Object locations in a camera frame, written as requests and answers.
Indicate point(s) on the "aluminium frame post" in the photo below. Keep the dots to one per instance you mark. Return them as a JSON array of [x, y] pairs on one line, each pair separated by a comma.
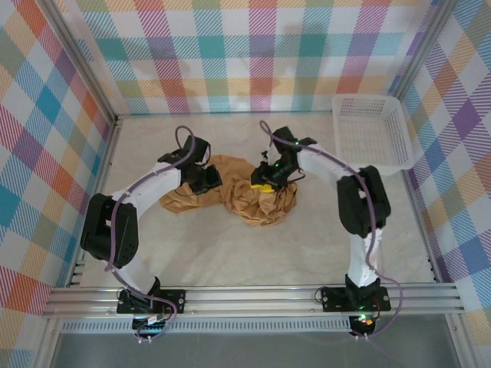
[[424, 46], [76, 57]]

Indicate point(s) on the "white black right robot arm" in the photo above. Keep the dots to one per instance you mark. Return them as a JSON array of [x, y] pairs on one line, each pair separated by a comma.
[[326, 165]]

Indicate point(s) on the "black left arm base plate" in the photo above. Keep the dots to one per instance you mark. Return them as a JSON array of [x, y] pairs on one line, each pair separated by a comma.
[[176, 301]]

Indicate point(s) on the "long aluminium mounting rail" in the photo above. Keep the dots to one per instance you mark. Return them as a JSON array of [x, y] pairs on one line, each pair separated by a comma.
[[249, 301]]

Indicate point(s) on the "white plastic mesh basket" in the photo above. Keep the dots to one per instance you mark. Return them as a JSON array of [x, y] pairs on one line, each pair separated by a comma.
[[368, 130]]

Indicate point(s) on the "aluminium frame leg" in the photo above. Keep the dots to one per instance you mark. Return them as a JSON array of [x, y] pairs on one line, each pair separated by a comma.
[[460, 345], [48, 345]]

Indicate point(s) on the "aluminium side rail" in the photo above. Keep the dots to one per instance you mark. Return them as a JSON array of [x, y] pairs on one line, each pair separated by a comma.
[[423, 230], [102, 172]]

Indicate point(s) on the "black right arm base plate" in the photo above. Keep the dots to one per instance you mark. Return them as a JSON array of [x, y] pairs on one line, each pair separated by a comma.
[[333, 299]]

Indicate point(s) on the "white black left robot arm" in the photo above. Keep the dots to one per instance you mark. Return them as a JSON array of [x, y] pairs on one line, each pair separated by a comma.
[[153, 188]]

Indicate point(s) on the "tan t-shirt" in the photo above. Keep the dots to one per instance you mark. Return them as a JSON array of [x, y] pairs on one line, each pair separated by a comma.
[[241, 203]]

